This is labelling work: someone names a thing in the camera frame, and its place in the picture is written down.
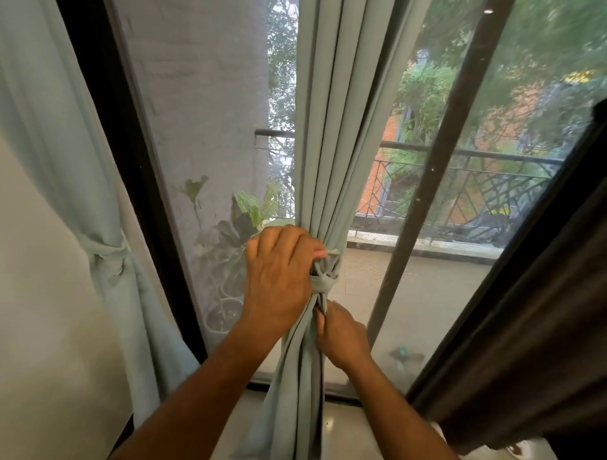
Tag black window frame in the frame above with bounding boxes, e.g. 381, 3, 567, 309
56, 0, 607, 409

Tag green trees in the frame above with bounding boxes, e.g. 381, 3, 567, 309
267, 0, 607, 162

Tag red brick building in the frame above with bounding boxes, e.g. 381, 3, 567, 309
355, 47, 546, 226

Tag white plant pot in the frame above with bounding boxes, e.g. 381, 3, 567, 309
204, 296, 245, 338

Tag small teal object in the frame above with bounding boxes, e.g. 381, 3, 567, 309
389, 346, 426, 368

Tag dark sliding door stile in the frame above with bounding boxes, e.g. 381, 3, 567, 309
366, 0, 516, 349

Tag pale green side curtain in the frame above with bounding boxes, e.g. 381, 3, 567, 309
0, 0, 201, 428

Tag pale green gathered curtain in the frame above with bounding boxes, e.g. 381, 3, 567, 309
236, 0, 433, 460

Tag dark brown curtain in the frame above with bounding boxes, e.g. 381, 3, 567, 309
407, 97, 607, 457

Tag green leafy potted plant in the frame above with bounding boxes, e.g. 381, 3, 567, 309
176, 174, 296, 304

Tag person's left forearm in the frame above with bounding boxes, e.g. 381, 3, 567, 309
110, 317, 286, 460

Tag pale green curtain tieback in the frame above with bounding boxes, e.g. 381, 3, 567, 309
310, 248, 342, 294

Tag pale green knotted tieback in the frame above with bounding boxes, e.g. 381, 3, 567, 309
77, 231, 132, 281

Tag person's right forearm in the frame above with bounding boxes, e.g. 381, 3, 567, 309
339, 356, 460, 460

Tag person's left hand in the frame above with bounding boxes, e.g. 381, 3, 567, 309
241, 225, 329, 338

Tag person's right hand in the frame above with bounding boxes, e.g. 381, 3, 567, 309
314, 299, 375, 373

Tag black metal balcony railing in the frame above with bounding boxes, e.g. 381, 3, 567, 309
254, 128, 566, 248

